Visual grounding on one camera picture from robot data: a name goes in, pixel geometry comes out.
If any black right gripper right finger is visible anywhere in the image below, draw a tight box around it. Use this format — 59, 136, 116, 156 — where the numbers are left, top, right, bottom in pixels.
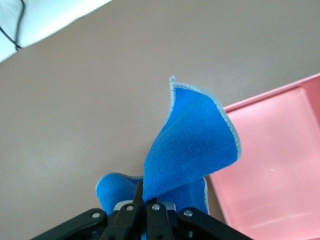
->
145, 201, 254, 240

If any thin black floor cable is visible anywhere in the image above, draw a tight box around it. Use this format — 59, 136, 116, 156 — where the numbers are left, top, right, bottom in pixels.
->
0, 0, 26, 50

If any pink plastic bin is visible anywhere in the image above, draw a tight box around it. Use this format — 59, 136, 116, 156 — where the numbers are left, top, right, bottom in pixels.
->
208, 72, 320, 240

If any blue microfibre cloth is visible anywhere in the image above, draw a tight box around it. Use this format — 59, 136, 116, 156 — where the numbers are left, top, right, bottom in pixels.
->
95, 74, 243, 220

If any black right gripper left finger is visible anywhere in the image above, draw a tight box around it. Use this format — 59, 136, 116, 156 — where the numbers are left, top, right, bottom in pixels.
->
31, 180, 146, 240

